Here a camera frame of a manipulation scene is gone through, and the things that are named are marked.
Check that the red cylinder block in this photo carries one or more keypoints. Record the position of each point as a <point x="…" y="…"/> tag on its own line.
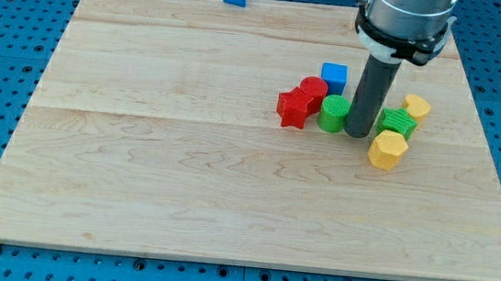
<point x="315" y="88"/>

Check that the green star block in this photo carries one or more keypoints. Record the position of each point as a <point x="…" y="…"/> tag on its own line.
<point x="396" y="120"/>

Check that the wooden board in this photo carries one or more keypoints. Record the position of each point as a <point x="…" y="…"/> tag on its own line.
<point x="153" y="132"/>

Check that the yellow heart block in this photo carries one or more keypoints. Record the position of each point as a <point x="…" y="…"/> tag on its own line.
<point x="417" y="108"/>

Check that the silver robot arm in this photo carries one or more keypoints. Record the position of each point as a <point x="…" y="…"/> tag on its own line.
<point x="408" y="19"/>

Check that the yellow hexagon block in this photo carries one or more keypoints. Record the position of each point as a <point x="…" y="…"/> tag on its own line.
<point x="387" y="150"/>

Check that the red star block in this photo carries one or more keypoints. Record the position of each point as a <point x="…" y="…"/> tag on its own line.
<point x="292" y="107"/>

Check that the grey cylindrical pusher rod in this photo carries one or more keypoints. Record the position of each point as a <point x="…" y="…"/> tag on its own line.
<point x="374" y="85"/>

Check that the blue cube block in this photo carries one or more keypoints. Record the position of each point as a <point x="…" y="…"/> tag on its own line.
<point x="335" y="76"/>

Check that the green cylinder block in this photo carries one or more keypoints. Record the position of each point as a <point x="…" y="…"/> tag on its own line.
<point x="334" y="110"/>

